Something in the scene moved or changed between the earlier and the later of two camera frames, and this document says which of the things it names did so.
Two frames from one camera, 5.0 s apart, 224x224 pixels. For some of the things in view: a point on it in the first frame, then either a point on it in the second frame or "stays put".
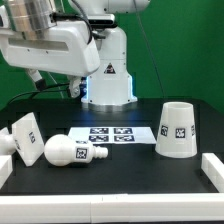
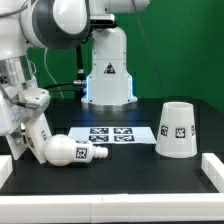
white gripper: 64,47 to 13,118
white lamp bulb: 62,150 stays put
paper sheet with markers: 112,135 stays put
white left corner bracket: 6,168 stays put
